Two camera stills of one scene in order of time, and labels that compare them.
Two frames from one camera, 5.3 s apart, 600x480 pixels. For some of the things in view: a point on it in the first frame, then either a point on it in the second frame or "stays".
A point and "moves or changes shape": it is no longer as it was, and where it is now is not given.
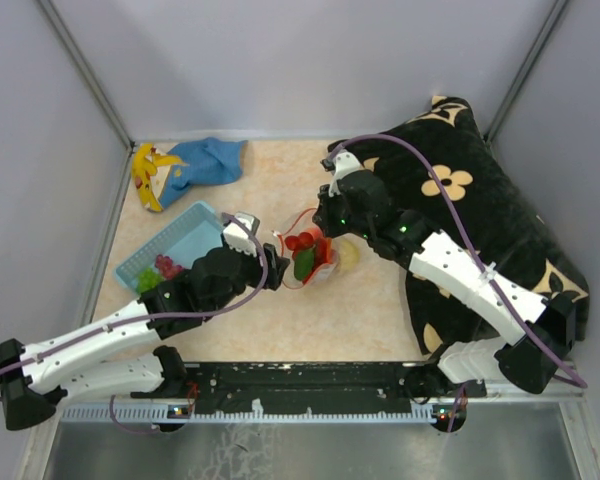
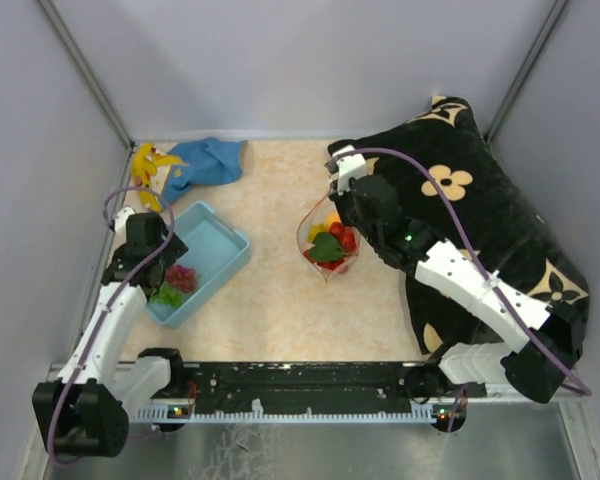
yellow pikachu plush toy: [144, 165] stays
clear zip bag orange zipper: [307, 249] moves or changes shape
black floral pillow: [452, 173] stays
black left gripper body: [249, 275] to [171, 253]
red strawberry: [294, 243] to [348, 238]
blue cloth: [208, 161] stays
